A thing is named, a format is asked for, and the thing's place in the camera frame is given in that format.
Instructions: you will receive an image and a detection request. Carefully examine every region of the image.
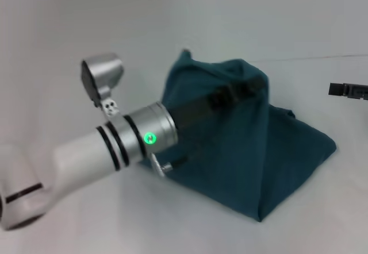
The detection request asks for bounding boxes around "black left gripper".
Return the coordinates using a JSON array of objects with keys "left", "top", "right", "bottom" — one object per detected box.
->
[{"left": 168, "top": 75, "right": 267, "bottom": 132}]

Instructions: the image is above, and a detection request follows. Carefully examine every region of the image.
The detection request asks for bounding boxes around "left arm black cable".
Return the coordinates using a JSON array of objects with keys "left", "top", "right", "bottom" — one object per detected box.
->
[{"left": 148, "top": 152, "right": 191, "bottom": 179}]

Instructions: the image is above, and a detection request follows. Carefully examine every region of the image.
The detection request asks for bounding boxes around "teal blue shirt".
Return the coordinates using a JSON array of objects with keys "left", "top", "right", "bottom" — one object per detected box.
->
[{"left": 137, "top": 49, "right": 338, "bottom": 224}]

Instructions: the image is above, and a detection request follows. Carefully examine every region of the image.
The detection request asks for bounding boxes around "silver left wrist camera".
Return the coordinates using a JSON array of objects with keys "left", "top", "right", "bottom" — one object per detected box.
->
[{"left": 80, "top": 52, "right": 125, "bottom": 117}]

